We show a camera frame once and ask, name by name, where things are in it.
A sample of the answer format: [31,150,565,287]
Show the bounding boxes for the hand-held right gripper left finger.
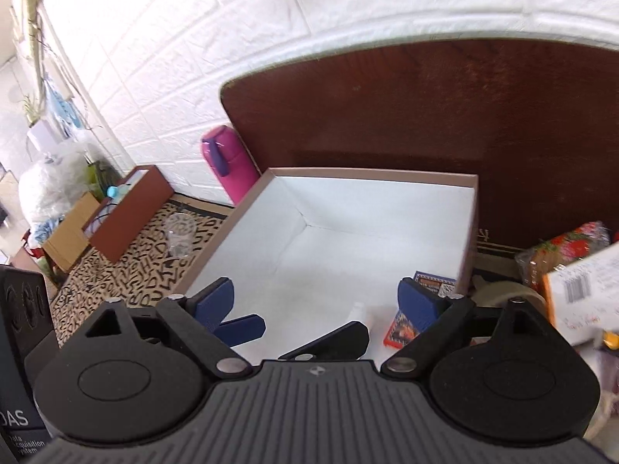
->
[84,277,253,380]

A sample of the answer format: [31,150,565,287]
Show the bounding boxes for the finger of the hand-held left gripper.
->
[213,314,267,349]
[279,321,371,362]

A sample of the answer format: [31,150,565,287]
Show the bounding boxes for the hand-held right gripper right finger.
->
[381,276,552,378]

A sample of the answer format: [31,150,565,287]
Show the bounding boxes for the colourful card box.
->
[383,271,458,349]

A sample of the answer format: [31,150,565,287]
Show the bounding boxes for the large white-lined cardboard box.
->
[181,167,480,363]

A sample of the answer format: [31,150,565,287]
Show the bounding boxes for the clear glass cup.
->
[166,212,199,258]

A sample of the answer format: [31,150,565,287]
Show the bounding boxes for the letter print mat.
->
[50,192,234,350]

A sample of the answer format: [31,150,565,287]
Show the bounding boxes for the beige tape roll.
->
[471,275,547,321]

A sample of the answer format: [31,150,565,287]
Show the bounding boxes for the brown open box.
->
[82,164,175,264]

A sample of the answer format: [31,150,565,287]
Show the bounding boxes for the plain cardboard box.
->
[42,192,103,274]

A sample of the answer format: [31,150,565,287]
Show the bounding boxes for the pink thermos bottle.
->
[201,125,262,206]

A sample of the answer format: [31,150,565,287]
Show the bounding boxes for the floral print packet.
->
[515,221,613,287]

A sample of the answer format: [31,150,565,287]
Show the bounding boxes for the white parcel with barcode label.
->
[541,241,619,347]

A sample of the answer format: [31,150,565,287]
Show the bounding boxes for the white plastic bag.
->
[18,151,94,234]

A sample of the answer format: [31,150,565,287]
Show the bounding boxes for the dark brown wooden board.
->
[219,38,619,253]

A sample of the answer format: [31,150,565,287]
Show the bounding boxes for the potted plant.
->
[19,91,64,148]

